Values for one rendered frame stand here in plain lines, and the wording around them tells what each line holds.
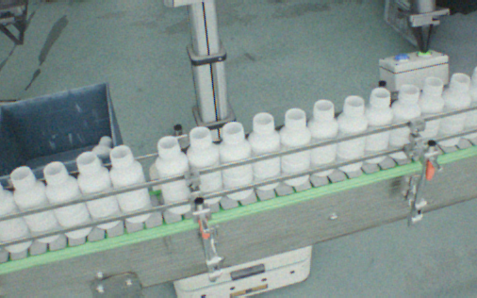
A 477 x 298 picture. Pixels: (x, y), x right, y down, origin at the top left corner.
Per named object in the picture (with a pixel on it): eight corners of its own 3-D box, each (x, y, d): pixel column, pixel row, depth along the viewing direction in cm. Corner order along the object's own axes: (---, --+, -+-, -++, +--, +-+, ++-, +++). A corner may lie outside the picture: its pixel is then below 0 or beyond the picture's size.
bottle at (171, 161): (189, 189, 106) (177, 127, 95) (200, 208, 102) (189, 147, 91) (161, 199, 104) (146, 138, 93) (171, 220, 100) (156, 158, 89)
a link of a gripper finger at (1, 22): (4, 53, 111) (-10, 15, 104) (8, 37, 116) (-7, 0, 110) (34, 46, 112) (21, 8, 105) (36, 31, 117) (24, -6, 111)
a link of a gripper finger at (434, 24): (441, 54, 115) (440, 13, 112) (414, 59, 114) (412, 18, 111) (425, 48, 122) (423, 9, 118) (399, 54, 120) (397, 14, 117)
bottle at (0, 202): (4, 236, 99) (-30, 177, 88) (33, 226, 101) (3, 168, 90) (6, 258, 95) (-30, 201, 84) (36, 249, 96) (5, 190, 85)
